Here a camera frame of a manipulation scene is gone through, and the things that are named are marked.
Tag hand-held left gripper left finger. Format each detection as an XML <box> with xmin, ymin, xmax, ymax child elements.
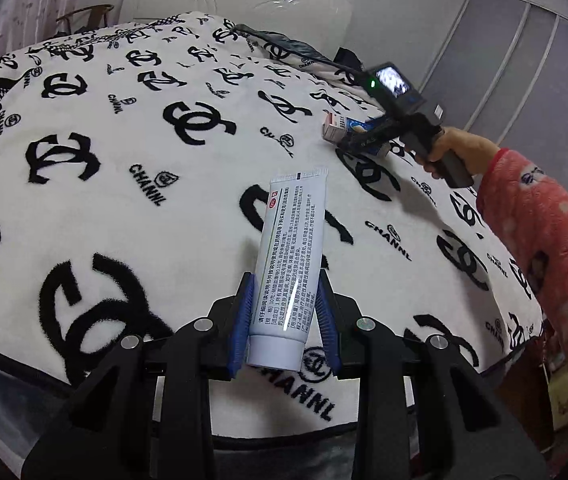
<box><xmin>21</xmin><ymin>272</ymin><xmax>257</xmax><ymax>480</ymax></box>

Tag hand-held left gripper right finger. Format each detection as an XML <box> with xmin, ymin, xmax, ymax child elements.
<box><xmin>314</xmin><ymin>272</ymin><xmax>547</xmax><ymax>480</ymax></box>

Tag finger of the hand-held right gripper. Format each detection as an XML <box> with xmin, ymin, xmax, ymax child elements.
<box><xmin>336</xmin><ymin>127</ymin><xmax>399</xmax><ymax>155</ymax></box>

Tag small white and blue box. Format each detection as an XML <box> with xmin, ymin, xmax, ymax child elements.
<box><xmin>320</xmin><ymin>112</ymin><xmax>392</xmax><ymax>158</ymax></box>

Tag white ointment tube with print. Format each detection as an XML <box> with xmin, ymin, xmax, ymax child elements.
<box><xmin>245</xmin><ymin>169</ymin><xmax>329</xmax><ymax>372</ymax></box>

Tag person's right forearm pink sleeve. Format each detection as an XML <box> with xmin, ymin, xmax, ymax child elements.
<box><xmin>475</xmin><ymin>147</ymin><xmax>568</xmax><ymax>441</ymax></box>

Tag person's right hand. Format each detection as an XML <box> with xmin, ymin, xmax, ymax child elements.
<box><xmin>414</xmin><ymin>126</ymin><xmax>502</xmax><ymax>181</ymax></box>

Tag grey wardrobe doors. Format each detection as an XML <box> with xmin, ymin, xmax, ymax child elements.
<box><xmin>421</xmin><ymin>0</ymin><xmax>568</xmax><ymax>196</ymax></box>

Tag plush blanket with grey underside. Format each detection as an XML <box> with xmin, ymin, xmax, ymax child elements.
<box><xmin>0</xmin><ymin>10</ymin><xmax>550</xmax><ymax>480</ymax></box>

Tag white headboard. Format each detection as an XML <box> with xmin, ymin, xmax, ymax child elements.
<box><xmin>121</xmin><ymin>0</ymin><xmax>355</xmax><ymax>36</ymax></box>

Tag wooden chair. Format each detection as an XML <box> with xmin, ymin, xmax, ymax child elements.
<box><xmin>56</xmin><ymin>2</ymin><xmax>114</xmax><ymax>36</ymax></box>

